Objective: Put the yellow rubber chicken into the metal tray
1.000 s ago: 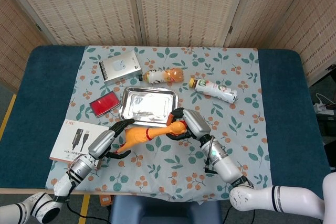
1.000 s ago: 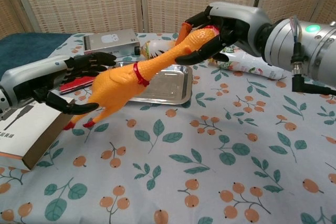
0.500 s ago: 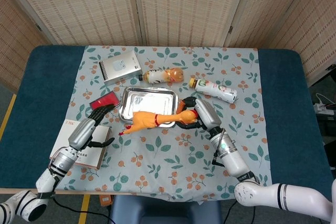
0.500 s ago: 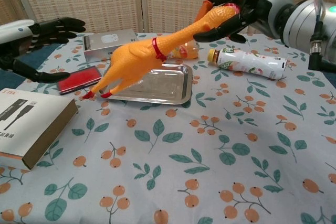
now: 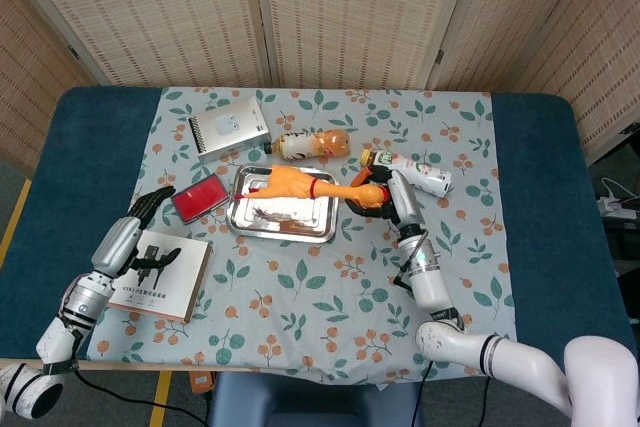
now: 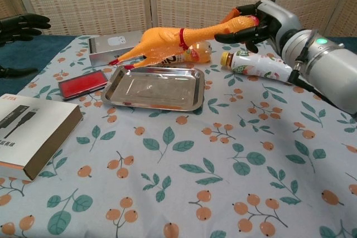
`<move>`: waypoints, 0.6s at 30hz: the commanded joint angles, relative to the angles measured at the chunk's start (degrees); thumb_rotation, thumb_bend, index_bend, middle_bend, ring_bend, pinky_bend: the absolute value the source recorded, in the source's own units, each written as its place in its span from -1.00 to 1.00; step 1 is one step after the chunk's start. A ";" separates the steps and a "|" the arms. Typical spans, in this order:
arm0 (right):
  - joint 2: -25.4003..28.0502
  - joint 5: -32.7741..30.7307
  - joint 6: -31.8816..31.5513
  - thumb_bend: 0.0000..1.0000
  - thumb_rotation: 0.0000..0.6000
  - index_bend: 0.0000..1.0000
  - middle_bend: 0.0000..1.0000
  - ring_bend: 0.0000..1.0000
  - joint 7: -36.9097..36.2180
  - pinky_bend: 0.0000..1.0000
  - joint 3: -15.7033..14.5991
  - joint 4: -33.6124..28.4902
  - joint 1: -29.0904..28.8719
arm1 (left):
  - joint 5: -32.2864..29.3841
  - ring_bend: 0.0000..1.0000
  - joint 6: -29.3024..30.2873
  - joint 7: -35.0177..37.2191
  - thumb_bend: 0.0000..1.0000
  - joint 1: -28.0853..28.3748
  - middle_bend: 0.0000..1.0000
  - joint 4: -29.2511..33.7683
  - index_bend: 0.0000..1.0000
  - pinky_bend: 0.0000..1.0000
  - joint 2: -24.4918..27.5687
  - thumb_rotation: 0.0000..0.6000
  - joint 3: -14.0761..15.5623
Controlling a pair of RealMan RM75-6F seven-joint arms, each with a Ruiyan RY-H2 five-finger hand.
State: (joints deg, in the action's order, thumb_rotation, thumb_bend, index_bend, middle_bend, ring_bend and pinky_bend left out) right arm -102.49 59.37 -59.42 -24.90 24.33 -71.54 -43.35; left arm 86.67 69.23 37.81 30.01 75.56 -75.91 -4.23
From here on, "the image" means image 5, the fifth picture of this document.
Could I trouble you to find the white cable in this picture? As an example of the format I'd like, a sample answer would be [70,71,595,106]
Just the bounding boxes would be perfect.
[599,176,632,199]

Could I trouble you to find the white bottle yellow cap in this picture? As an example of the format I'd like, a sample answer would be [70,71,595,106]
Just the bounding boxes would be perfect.
[360,148,454,197]

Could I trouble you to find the white USB cable box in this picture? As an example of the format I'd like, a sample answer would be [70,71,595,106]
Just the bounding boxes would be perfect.
[107,229,213,324]

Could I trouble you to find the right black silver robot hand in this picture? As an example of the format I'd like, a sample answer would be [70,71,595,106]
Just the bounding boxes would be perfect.
[344,166,426,228]

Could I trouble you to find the silver earbuds box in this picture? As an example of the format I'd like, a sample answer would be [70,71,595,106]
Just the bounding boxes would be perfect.
[186,95,272,164]

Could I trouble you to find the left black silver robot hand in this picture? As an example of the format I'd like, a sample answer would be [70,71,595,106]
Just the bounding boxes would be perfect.
[90,185,183,279]

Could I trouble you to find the white power strip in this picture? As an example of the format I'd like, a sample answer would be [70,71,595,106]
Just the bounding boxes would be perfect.
[597,196,639,221]

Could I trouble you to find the rectangular metal tray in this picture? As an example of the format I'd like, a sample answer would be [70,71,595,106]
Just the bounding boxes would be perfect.
[225,164,341,244]

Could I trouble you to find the orange rubber toy chicken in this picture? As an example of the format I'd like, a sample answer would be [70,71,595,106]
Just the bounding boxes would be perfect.
[230,164,391,211]

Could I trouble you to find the small orange device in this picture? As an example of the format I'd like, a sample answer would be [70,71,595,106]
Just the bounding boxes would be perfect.
[188,371,217,394]

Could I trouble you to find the dark blue table cover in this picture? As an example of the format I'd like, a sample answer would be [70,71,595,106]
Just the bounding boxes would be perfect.
[0,85,632,373]

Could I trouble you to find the woven bamboo folding screen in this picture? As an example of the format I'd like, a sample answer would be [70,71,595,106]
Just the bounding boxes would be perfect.
[0,0,640,178]

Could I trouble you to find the orange juice bottle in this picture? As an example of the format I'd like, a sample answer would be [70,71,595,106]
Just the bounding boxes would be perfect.
[263,128,351,162]

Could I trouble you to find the floral leaf print tablecloth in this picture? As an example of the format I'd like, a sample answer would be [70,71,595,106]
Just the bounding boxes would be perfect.
[85,86,519,388]

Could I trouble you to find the blue padded chair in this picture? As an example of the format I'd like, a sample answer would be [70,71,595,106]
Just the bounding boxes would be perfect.
[207,371,424,427]

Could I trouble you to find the black floor cable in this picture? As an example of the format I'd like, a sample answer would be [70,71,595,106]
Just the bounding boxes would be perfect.
[74,370,209,427]

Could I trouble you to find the red flat case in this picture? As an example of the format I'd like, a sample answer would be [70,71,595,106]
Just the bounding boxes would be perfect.
[170,174,231,224]

